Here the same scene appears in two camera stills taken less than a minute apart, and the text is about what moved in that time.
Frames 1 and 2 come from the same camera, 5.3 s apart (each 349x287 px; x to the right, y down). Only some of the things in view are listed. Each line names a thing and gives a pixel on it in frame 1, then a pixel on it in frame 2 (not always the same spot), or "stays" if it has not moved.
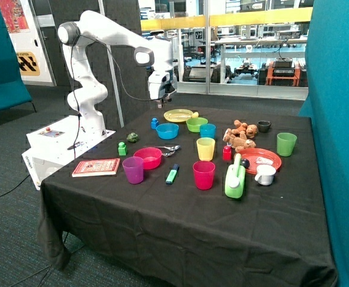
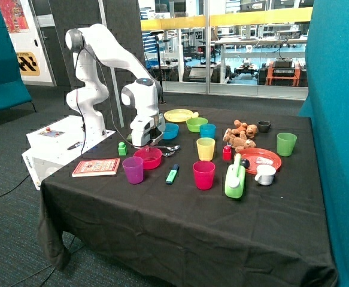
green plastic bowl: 193,124 stays
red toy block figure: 227,153 stays
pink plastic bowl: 151,156 stays
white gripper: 162,83 to 146,130
